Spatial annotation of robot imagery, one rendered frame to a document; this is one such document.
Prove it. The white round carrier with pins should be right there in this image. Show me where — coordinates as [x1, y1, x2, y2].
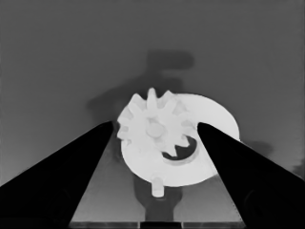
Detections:
[119, 92, 241, 198]

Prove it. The white toothed gear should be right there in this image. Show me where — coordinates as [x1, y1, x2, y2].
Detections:
[115, 87, 197, 157]

